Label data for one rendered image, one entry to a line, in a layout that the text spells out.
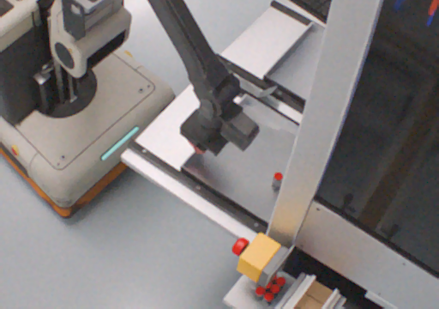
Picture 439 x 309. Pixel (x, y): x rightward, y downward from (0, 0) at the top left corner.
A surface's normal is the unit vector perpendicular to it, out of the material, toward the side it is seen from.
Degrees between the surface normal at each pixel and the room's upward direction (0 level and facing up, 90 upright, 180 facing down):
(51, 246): 0
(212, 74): 55
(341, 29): 90
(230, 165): 0
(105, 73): 0
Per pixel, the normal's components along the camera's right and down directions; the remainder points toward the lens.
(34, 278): 0.07, -0.55
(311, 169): -0.58, 0.65
